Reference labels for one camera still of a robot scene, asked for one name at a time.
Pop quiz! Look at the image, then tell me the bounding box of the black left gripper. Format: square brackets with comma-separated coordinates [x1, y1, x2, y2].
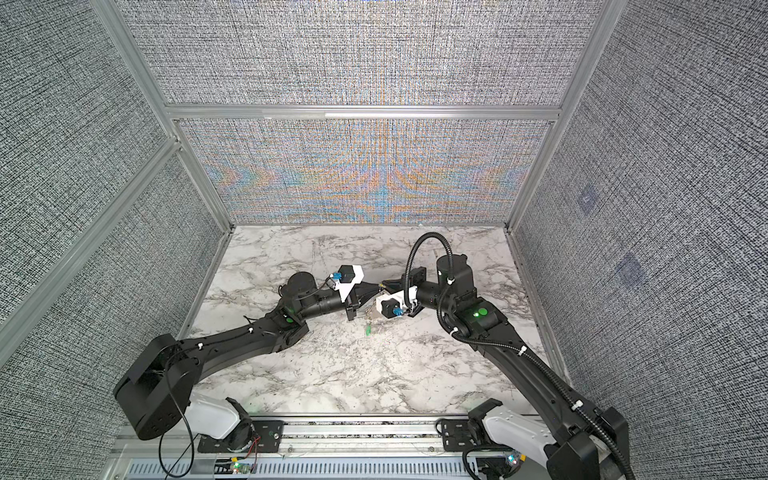
[299, 282, 383, 324]

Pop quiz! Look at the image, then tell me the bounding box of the silver keyring with rings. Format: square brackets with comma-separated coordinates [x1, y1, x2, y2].
[366, 291, 387, 318]

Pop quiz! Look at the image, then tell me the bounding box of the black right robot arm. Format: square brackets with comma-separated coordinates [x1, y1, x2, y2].
[378, 255, 635, 479]

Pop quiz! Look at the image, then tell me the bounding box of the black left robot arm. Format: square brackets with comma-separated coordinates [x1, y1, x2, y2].
[113, 265, 381, 440]

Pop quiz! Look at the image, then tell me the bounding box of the aluminium horizontal back bar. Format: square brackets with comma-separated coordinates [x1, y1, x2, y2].
[165, 104, 562, 121]

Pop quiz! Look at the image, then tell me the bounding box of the black corrugated cable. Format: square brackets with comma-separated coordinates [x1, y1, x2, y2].
[403, 232, 455, 307]

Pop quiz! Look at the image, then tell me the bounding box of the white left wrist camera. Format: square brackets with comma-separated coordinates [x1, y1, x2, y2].
[326, 265, 364, 303]

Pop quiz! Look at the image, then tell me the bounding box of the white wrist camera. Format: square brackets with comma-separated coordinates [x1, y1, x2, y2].
[326, 265, 364, 303]
[381, 293, 417, 319]

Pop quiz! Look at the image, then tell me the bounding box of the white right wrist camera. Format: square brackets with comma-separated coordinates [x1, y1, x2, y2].
[381, 293, 417, 319]

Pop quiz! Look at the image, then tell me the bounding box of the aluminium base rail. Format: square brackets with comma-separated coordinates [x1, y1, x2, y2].
[101, 414, 551, 479]

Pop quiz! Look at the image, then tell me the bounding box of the aluminium left wall bar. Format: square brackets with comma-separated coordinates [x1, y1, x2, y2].
[1, 138, 180, 364]

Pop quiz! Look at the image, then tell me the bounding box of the aluminium corner post right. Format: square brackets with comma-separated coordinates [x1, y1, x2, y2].
[505, 0, 628, 233]

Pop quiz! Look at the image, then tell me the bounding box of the aluminium corner post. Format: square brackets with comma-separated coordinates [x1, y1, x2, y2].
[90, 1, 234, 232]
[505, 0, 628, 233]

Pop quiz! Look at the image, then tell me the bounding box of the aluminium corner post left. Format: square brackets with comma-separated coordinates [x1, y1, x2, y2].
[90, 1, 234, 232]

